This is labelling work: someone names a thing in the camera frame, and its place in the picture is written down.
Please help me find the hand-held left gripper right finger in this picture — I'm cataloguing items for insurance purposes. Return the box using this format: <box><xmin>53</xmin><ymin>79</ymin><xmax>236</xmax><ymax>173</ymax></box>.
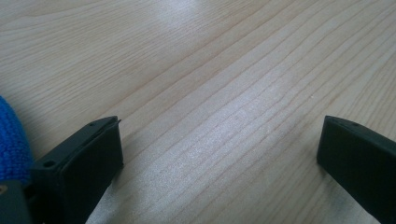
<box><xmin>316</xmin><ymin>115</ymin><xmax>396</xmax><ymax>224</ymax></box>

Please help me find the blue towel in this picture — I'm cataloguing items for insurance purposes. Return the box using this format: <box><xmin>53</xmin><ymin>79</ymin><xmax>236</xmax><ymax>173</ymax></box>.
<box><xmin>0</xmin><ymin>95</ymin><xmax>35</xmax><ymax>189</ymax></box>

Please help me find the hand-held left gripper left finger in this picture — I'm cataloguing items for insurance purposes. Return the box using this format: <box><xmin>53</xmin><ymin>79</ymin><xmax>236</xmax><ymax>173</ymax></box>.
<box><xmin>30</xmin><ymin>115</ymin><xmax>125</xmax><ymax>224</ymax></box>

